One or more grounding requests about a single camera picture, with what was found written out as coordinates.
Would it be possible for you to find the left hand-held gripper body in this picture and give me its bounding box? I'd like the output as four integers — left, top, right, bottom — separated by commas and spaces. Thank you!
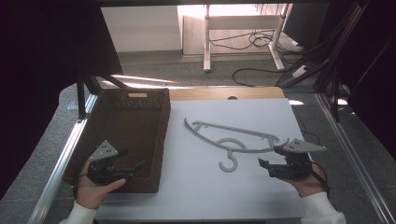
87, 139, 135, 187

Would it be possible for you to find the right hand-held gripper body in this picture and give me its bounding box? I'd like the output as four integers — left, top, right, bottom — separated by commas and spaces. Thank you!
266, 138, 328, 181

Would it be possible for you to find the person's left hand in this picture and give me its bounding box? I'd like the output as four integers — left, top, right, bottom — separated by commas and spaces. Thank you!
75, 160, 127, 210

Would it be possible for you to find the person's right hand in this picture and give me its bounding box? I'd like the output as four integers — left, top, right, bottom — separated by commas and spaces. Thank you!
282, 163, 329, 198

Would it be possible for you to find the brown woven basket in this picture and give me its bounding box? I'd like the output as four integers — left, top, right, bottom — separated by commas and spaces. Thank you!
63, 88, 172, 194

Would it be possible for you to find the grey plastic clothes hanger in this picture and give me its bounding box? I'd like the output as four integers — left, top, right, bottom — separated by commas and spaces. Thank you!
183, 117, 290, 174

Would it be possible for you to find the white table mat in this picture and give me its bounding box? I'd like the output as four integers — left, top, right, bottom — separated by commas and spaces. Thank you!
95, 98, 308, 221

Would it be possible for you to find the black metal stand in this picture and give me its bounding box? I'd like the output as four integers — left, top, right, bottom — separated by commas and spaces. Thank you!
312, 0, 373, 123
76, 73, 130, 121

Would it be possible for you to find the white power strip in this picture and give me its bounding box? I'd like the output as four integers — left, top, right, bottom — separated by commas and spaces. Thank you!
291, 64, 310, 79

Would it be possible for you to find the dark curtain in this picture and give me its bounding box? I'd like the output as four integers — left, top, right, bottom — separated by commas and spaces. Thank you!
323, 0, 396, 161
0, 0, 124, 201

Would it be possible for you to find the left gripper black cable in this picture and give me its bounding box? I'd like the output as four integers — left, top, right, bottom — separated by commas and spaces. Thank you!
70, 148, 101, 199

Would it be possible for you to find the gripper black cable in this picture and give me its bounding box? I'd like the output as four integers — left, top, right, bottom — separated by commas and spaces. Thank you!
70, 148, 101, 199
309, 160, 332, 196

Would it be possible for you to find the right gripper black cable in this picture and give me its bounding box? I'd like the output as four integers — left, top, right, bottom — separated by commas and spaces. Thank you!
309, 160, 332, 196

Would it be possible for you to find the thin black cable beside table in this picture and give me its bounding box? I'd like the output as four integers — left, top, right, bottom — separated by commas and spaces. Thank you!
292, 106, 321, 146

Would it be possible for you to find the aluminium frame rail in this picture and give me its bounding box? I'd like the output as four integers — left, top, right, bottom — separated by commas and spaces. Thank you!
315, 92, 396, 224
27, 92, 99, 224

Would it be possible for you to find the black floor cable loop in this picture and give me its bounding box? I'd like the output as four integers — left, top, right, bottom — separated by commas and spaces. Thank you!
232, 67, 283, 88

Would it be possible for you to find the black cable bundle under desk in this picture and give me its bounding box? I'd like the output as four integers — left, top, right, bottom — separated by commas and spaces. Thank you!
208, 28, 301, 53

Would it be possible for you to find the white metal desk frame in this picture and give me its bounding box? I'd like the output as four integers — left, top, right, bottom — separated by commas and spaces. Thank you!
203, 4, 291, 73

